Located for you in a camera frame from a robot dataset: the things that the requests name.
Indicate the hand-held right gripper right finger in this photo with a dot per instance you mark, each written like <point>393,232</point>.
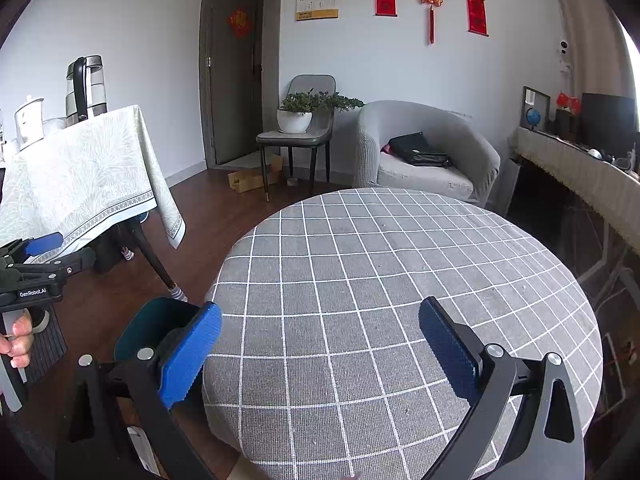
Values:
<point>447,350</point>

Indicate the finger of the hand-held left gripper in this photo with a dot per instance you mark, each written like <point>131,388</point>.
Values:
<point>75,260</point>
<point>42,245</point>

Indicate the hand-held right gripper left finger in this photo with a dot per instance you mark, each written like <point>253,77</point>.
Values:
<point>187,355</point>

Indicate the teal waste bin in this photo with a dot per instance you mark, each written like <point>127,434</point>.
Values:
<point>145,325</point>

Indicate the person's left hand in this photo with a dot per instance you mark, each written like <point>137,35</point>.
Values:
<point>20,347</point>

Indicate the dark side table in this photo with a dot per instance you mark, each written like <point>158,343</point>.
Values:
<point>150,255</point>

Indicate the pale leaf-patterned tablecloth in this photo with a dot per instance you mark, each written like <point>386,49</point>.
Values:
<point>85,175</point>

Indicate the grey checked tablecloth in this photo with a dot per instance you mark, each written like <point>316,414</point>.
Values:
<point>375,285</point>

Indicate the white pitcher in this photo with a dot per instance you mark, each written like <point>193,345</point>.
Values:
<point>29,125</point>

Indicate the glass electric kettle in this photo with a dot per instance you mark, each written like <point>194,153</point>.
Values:
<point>90,95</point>

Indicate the grey armchair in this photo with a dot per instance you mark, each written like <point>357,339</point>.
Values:
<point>425,180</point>

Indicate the dark cabinet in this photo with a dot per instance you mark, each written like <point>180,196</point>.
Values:
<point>550,210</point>

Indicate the brown cardboard box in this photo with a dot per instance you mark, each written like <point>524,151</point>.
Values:
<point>245,180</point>

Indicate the black handbag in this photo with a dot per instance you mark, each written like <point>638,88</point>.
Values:
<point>415,147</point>

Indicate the dark red cloth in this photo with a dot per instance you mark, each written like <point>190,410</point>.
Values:
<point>386,149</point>

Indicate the beige lace cabinet cloth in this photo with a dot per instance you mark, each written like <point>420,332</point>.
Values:
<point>575,170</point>

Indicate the grey dining chair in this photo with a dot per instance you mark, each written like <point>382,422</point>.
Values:
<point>270,137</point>

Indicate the grey brown door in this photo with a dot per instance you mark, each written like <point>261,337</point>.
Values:
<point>235,85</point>

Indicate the small blue globe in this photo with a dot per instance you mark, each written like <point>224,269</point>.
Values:
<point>533,117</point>

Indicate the potted plant white pot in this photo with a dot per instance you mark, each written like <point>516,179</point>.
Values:
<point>294,121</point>

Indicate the framed picture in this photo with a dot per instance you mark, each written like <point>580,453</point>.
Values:
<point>542,97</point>

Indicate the small red flags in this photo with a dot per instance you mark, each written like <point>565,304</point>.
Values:
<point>567,101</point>

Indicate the black television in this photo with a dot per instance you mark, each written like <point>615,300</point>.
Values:
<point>610,120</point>

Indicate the red door decoration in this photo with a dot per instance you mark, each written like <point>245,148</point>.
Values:
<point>239,22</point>

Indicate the white security camera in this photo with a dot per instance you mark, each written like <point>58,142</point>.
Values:
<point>564,50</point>

